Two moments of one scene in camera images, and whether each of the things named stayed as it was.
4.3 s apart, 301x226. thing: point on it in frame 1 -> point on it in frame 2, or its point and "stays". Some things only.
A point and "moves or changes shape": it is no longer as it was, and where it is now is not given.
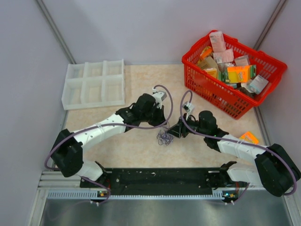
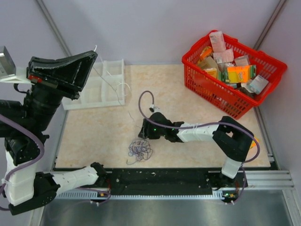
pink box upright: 218,43 stays
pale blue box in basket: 258,84 stays
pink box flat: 224,57 stays
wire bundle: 164,137 moves or changes shape
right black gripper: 179,131 -> 143,133
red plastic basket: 229,100 stays
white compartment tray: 98,84 stays
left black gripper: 161,119 -> 67,75
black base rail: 162,181 stays
